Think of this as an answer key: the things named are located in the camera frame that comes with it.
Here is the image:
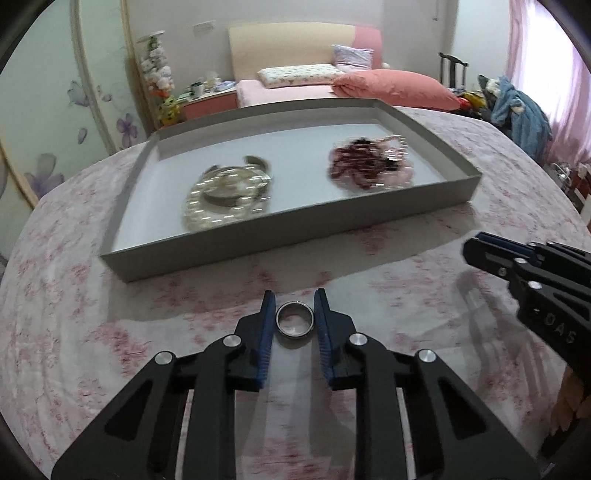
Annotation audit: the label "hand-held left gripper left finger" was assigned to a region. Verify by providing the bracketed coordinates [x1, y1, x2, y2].
[52, 291, 278, 480]

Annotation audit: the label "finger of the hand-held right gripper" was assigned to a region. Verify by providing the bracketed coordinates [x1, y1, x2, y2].
[475, 233, 591, 278]
[463, 237, 550, 296]

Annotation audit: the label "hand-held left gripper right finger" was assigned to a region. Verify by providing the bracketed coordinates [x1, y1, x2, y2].
[314, 288, 541, 480]

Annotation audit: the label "silver ring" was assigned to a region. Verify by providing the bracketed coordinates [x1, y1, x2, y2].
[276, 302, 316, 342]

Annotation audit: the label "white pearl bead bracelet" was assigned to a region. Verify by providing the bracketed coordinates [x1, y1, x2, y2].
[185, 166, 273, 232]

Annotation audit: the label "dark red bead bracelet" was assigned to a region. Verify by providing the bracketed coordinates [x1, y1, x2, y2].
[329, 138, 393, 185]

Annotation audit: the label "black cord bracelet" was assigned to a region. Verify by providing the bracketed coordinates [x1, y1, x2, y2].
[348, 136, 404, 169]

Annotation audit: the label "grey shallow tray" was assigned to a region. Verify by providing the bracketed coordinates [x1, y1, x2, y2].
[100, 99, 483, 283]

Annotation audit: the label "person's right hand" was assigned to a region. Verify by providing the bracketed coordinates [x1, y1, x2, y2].
[551, 368, 591, 435]

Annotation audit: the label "blue garment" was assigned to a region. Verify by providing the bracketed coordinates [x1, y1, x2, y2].
[490, 76, 552, 160]

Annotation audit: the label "silver open cuff bangle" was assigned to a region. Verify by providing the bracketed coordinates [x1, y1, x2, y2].
[203, 155, 273, 208]

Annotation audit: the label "pile of colourful clothes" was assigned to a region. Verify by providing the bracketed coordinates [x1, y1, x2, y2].
[455, 90, 492, 121]

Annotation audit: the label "pink curtain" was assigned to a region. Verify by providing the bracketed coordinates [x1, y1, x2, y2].
[505, 0, 591, 167]

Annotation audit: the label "dark wooden chair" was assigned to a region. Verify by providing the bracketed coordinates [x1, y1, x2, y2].
[438, 52, 468, 88]

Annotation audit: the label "coral pink duvet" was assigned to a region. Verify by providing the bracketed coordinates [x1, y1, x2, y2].
[332, 70, 462, 112]

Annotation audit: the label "pink nightstand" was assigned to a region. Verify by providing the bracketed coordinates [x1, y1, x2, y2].
[179, 88, 238, 123]

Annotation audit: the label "small lilac pillow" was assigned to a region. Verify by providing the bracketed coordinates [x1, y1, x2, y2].
[331, 45, 374, 71]

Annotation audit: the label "pink bed sheet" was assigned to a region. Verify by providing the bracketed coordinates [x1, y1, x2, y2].
[236, 79, 338, 109]

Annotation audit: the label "white floral pillow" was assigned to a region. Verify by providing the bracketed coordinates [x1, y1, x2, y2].
[257, 63, 345, 89]

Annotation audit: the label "stack of plush toys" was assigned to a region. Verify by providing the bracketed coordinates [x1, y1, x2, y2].
[139, 31, 175, 125]

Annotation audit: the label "cream and pink headboard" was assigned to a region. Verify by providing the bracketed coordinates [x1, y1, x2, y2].
[228, 22, 383, 81]

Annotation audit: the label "floral sliding wardrobe doors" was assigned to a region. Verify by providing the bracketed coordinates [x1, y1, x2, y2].
[0, 0, 153, 259]

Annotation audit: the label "pink crystal bead bracelet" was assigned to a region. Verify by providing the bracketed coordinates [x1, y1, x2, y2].
[330, 157, 414, 191]

